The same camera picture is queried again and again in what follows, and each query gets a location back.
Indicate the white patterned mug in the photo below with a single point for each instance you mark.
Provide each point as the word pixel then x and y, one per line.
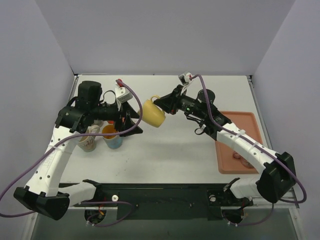
pixel 98 122

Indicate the beige patterned mug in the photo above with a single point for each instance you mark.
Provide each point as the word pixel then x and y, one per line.
pixel 88 143

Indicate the pink mug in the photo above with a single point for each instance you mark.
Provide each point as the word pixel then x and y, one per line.
pixel 243 161

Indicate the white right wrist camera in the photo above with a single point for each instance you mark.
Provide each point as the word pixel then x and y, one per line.
pixel 185 79

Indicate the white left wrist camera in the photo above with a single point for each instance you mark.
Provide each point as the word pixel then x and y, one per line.
pixel 122 94

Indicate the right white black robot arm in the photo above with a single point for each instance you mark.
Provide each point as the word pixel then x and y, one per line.
pixel 275 170

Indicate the yellow mug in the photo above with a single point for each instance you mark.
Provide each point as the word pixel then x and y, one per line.
pixel 151 114

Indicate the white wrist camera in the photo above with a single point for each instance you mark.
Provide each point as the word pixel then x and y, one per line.
pixel 185 79
pixel 122 94

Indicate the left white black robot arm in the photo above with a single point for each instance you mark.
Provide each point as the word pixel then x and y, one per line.
pixel 42 193

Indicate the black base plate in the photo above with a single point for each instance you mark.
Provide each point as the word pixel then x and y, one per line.
pixel 169 201

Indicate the blue mug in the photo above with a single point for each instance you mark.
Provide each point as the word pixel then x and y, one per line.
pixel 112 141

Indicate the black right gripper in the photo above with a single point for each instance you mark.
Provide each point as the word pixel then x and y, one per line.
pixel 172 103

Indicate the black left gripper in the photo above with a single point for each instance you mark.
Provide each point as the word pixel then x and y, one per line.
pixel 120 118

